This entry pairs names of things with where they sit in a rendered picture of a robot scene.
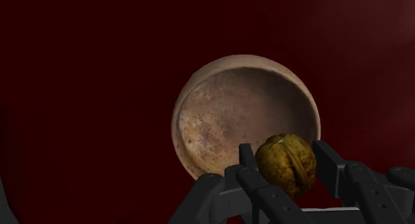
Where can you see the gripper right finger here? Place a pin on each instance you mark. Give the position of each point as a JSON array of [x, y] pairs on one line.
[[363, 187]]

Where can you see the beige speckled ceramic bowl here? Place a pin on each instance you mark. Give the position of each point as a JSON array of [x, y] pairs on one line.
[[227, 119]]

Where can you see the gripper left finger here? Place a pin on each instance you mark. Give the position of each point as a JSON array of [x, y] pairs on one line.
[[259, 191]]

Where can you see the brown walnut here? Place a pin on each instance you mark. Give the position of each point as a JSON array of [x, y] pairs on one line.
[[287, 165]]

